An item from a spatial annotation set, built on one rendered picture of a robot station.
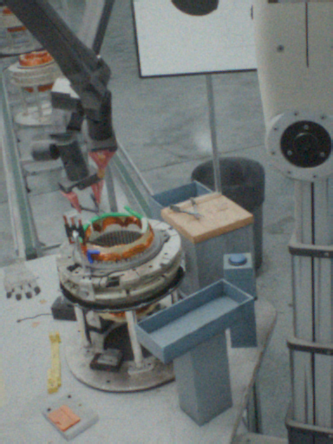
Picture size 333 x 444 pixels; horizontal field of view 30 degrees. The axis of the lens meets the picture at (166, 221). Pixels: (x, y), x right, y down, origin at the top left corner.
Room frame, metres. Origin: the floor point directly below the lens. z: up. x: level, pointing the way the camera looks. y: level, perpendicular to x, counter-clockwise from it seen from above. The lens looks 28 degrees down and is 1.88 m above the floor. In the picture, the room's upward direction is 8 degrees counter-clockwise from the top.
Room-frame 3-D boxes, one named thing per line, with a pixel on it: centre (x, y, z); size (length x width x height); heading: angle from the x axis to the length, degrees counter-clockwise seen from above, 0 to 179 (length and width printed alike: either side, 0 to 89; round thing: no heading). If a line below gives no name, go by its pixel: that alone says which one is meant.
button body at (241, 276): (1.36, -0.17, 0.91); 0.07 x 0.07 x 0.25; 82
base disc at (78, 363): (1.40, 0.13, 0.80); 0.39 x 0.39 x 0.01
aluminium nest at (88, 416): (1.15, 0.30, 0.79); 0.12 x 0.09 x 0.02; 37
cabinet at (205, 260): (1.58, -0.11, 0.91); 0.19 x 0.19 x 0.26; 23
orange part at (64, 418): (1.13, 0.31, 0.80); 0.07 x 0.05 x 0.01; 37
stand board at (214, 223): (1.58, -0.11, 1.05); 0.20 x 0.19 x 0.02; 23
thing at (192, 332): (1.13, -0.03, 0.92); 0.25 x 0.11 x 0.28; 121
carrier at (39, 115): (3.64, 0.61, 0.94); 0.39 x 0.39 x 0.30
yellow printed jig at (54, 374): (1.36, 0.35, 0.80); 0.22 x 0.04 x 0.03; 6
